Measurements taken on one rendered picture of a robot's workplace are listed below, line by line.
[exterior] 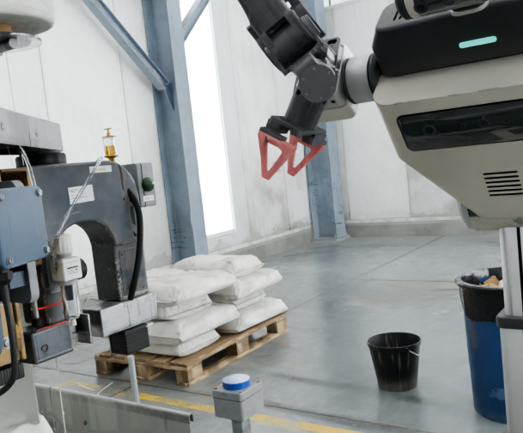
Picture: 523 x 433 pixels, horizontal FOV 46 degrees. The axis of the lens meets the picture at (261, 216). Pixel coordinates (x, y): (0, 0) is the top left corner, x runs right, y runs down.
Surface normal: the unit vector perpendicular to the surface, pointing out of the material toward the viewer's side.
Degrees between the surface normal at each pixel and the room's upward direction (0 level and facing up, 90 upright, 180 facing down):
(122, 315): 90
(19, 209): 90
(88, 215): 90
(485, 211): 130
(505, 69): 40
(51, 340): 90
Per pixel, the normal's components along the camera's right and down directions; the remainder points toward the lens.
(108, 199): 0.82, -0.04
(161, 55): -0.57, 0.13
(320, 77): -0.09, 0.30
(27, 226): 0.98, -0.09
